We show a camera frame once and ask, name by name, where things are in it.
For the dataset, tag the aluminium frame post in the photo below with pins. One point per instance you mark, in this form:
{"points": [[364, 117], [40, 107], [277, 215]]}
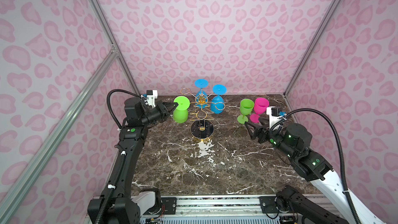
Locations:
{"points": [[95, 4], [324, 23]]}

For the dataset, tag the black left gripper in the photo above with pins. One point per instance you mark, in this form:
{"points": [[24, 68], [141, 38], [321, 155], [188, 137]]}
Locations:
{"points": [[162, 111]]}

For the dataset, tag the magenta wine glass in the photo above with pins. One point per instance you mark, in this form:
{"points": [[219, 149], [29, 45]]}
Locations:
{"points": [[261, 104]]}

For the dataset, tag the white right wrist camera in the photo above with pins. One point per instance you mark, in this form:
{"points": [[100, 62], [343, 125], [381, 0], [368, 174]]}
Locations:
{"points": [[275, 114]]}

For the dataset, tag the green wine glass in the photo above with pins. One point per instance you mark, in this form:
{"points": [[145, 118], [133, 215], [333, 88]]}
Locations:
{"points": [[180, 114], [246, 107]]}

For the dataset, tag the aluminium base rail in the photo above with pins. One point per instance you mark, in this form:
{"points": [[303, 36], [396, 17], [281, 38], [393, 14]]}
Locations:
{"points": [[217, 205]]}

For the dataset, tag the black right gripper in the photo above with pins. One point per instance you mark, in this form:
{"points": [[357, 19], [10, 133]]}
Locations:
{"points": [[265, 132]]}

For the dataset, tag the gold wire glass rack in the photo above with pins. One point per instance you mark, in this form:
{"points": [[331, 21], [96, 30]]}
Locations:
{"points": [[202, 128]]}

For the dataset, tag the aluminium frame left post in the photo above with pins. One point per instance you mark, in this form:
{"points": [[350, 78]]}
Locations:
{"points": [[95, 4]]}

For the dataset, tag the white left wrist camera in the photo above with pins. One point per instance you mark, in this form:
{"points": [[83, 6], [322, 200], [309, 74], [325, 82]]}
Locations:
{"points": [[150, 97]]}

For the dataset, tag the aluminium frame left diagonal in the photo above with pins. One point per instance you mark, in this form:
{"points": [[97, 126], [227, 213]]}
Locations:
{"points": [[31, 173]]}

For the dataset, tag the blue wine glass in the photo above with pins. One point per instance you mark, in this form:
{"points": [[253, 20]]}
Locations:
{"points": [[217, 104], [201, 96]]}

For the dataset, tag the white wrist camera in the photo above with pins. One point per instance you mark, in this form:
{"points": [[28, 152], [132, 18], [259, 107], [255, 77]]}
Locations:
{"points": [[150, 97], [275, 114]]}

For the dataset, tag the aluminium frame right post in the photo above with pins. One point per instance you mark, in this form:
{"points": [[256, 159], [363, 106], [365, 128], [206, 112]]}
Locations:
{"points": [[324, 23]]}

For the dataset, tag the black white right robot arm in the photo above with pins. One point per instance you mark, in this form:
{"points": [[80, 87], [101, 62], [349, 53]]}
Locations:
{"points": [[314, 168]]}

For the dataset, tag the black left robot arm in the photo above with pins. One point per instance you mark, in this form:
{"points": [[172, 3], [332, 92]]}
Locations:
{"points": [[131, 143]]}

